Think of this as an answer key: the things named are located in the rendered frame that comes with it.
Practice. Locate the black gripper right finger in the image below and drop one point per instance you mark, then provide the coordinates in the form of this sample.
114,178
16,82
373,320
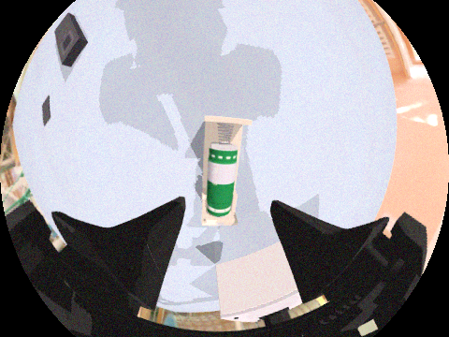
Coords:
318,252

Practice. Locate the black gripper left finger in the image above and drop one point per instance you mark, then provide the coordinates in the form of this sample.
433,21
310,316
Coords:
136,253

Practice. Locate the green and white cylinder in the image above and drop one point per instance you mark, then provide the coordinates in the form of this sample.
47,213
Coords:
221,176

